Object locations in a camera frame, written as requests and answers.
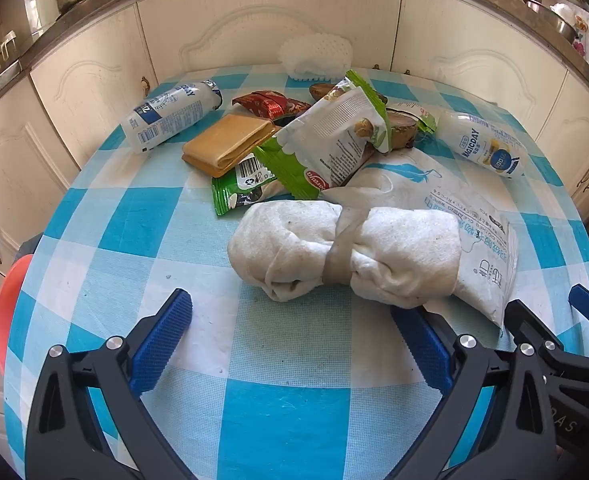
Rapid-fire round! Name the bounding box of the small green edged wrapper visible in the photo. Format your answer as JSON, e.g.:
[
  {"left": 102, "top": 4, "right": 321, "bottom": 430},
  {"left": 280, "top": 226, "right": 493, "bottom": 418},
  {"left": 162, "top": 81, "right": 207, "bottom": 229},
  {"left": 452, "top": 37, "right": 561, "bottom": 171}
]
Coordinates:
[{"left": 389, "top": 102, "right": 439, "bottom": 134}]

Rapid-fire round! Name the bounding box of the small green packet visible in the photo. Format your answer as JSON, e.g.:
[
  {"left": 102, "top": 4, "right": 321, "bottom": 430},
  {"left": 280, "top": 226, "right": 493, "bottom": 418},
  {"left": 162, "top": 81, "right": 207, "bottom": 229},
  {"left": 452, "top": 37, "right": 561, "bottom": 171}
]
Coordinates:
[{"left": 211, "top": 152, "right": 281, "bottom": 217}]

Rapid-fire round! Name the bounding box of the orange plastic basin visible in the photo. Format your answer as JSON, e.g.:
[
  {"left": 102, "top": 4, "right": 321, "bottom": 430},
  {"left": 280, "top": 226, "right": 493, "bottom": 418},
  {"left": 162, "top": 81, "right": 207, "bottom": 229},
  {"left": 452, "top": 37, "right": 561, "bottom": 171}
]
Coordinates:
[{"left": 0, "top": 254, "right": 36, "bottom": 377}]

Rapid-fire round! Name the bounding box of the steel bowl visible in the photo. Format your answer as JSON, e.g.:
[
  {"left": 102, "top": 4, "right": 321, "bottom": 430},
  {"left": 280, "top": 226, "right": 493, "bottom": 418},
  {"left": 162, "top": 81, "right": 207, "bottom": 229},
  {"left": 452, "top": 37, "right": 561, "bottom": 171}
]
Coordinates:
[{"left": 522, "top": 0, "right": 580, "bottom": 44}]

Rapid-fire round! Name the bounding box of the white cloth bundle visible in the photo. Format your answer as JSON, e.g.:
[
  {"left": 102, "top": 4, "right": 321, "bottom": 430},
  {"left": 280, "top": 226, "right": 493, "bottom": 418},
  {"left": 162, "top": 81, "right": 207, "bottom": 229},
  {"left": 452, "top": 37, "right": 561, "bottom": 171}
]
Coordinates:
[{"left": 227, "top": 200, "right": 463, "bottom": 308}]

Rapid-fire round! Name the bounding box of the tan packet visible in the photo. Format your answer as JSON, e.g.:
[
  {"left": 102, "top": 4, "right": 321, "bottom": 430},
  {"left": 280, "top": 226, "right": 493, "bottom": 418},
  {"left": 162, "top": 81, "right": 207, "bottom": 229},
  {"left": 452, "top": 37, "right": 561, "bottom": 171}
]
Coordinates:
[{"left": 181, "top": 113, "right": 280, "bottom": 178}]

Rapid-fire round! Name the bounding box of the green white snack packet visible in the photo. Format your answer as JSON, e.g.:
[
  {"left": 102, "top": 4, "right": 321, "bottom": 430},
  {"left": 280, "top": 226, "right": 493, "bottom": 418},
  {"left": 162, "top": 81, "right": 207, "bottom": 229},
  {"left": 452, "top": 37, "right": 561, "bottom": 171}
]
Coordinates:
[{"left": 253, "top": 70, "right": 393, "bottom": 199}]

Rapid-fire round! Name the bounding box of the red snack wrapper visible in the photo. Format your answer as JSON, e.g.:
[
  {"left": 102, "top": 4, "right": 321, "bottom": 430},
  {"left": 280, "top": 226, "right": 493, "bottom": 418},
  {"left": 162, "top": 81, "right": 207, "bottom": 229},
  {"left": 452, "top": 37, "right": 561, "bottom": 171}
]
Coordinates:
[{"left": 232, "top": 90, "right": 313, "bottom": 122}]

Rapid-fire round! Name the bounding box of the small brown bread piece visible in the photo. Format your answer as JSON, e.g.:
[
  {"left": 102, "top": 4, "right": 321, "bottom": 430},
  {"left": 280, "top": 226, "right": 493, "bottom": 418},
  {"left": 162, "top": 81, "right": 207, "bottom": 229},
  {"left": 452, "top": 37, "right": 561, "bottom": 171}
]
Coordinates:
[{"left": 309, "top": 82, "right": 346, "bottom": 103}]

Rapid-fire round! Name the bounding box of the white foam sponge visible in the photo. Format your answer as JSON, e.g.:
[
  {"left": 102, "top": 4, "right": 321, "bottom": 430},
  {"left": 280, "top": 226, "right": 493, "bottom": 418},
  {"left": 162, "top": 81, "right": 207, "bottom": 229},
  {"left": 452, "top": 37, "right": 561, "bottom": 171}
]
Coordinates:
[{"left": 279, "top": 35, "right": 354, "bottom": 84}]

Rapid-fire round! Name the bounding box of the white bottle yellow blue label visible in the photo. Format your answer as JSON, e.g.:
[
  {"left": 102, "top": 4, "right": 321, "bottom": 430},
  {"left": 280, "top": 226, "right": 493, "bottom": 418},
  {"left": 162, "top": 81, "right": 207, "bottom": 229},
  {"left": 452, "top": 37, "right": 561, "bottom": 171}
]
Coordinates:
[{"left": 435, "top": 111, "right": 529, "bottom": 179}]

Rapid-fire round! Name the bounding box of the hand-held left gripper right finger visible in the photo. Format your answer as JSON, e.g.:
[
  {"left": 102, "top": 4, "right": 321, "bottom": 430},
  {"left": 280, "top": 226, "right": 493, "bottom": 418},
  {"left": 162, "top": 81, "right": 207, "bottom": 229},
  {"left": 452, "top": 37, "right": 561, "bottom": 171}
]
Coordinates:
[{"left": 385, "top": 305, "right": 559, "bottom": 480}]

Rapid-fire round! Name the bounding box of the blue checked tablecloth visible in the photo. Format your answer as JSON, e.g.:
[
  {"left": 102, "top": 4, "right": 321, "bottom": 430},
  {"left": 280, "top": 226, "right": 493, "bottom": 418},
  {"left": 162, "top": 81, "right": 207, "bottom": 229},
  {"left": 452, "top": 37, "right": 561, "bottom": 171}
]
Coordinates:
[{"left": 3, "top": 67, "right": 589, "bottom": 480}]

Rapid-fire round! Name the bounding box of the floral cloth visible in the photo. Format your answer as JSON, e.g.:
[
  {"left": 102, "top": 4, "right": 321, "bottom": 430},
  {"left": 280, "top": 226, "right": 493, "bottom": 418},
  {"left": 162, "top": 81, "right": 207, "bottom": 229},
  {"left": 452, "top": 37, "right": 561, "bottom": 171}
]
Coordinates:
[{"left": 549, "top": 2, "right": 589, "bottom": 69}]

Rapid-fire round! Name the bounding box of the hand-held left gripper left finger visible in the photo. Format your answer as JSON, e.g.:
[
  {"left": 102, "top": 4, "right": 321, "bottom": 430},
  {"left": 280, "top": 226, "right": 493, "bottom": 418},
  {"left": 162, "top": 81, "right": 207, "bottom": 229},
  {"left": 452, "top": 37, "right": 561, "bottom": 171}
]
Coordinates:
[{"left": 24, "top": 287, "right": 195, "bottom": 480}]

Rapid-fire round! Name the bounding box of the white wet wipes packet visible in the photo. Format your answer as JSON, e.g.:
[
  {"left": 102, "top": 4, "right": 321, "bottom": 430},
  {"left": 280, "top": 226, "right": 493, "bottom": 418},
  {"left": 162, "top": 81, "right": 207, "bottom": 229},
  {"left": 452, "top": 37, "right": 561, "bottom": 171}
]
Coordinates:
[{"left": 322, "top": 151, "right": 520, "bottom": 329}]

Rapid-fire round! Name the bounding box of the white kitchen cabinet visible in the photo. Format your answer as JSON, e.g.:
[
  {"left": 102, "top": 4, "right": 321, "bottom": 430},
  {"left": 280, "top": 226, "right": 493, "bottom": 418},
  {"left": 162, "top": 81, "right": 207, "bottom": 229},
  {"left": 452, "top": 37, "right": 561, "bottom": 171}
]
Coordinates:
[{"left": 0, "top": 0, "right": 589, "bottom": 441}]

